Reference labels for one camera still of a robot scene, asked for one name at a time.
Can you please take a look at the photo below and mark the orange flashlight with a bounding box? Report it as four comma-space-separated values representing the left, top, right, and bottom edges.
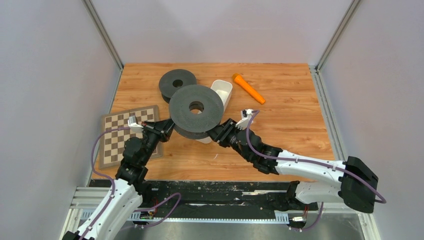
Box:
231, 73, 266, 105

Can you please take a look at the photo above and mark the aluminium frame post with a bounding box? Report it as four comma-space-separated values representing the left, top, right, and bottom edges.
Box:
82, 0, 124, 72
315, 0, 362, 72

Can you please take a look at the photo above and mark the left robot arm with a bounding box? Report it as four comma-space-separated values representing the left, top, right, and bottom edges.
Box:
63, 116, 175, 240

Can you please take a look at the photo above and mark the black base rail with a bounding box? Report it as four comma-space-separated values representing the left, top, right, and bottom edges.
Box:
71, 180, 365, 224

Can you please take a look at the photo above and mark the purple cable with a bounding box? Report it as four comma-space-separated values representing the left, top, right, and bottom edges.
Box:
77, 126, 132, 240
245, 110, 387, 205

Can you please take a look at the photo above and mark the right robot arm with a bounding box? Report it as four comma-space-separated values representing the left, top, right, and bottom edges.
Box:
207, 119, 386, 214

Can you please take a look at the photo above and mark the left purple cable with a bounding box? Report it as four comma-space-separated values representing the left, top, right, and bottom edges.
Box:
77, 126, 132, 240

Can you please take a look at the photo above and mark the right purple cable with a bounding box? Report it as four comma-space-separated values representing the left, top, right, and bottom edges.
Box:
245, 110, 387, 205

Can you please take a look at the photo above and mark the left aluminium frame post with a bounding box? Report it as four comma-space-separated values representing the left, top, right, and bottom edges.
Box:
82, 0, 124, 72

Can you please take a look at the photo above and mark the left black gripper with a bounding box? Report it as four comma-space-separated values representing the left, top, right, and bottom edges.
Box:
140, 116, 178, 166

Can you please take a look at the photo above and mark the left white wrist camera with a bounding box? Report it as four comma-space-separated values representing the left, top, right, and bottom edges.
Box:
127, 115, 143, 133

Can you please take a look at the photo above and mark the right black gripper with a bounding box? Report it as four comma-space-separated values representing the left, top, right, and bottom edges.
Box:
204, 119, 252, 164

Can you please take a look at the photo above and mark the black spool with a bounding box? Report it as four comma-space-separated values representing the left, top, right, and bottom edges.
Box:
158, 69, 198, 103
168, 84, 224, 140

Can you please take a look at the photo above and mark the white oblong tray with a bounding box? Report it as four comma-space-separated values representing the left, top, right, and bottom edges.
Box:
192, 79, 233, 144

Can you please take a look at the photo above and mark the right aluminium frame post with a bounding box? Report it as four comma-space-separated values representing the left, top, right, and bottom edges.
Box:
315, 0, 362, 72

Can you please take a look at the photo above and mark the wooden chessboard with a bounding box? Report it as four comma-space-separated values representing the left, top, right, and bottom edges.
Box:
97, 105, 160, 169

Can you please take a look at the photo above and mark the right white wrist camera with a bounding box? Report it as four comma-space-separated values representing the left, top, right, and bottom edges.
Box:
235, 108, 257, 130

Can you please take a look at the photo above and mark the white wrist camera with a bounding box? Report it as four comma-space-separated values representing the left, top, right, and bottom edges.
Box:
235, 108, 257, 130
127, 115, 143, 133

